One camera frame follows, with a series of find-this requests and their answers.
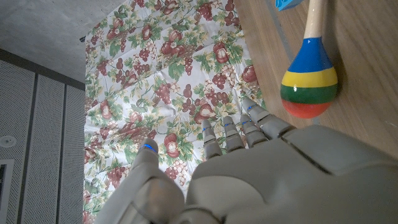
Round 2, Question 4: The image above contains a round white ceiling fixture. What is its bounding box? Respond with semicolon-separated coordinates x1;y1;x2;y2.
0;135;18;149

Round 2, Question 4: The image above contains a blue toy building brick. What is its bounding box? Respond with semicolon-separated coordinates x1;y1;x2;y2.
275;0;304;12

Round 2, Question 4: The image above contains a white ceiling air vent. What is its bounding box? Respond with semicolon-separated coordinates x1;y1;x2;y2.
0;159;15;224

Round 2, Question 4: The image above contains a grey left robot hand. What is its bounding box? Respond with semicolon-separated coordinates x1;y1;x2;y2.
93;98;398;224

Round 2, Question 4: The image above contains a floral fruit print backdrop cloth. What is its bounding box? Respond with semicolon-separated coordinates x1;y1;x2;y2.
82;0;268;224

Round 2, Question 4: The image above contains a colourful striped wooden maraca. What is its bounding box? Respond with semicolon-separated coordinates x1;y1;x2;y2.
279;0;339;119

